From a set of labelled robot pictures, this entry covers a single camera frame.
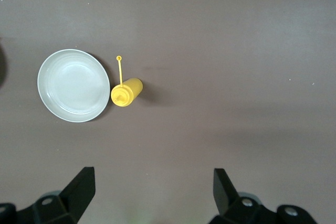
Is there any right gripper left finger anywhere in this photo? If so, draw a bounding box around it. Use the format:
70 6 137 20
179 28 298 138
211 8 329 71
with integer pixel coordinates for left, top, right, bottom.
0 166 96 224

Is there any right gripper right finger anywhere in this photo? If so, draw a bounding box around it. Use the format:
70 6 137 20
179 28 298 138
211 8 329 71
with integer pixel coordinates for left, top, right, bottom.
209 167 318 224

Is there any yellow squeeze bottle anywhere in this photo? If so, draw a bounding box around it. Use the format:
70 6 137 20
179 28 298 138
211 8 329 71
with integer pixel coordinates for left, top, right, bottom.
110 55 144 108

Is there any beige round plate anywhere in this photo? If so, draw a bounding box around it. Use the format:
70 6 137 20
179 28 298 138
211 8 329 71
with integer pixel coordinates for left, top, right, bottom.
37 48 111 123

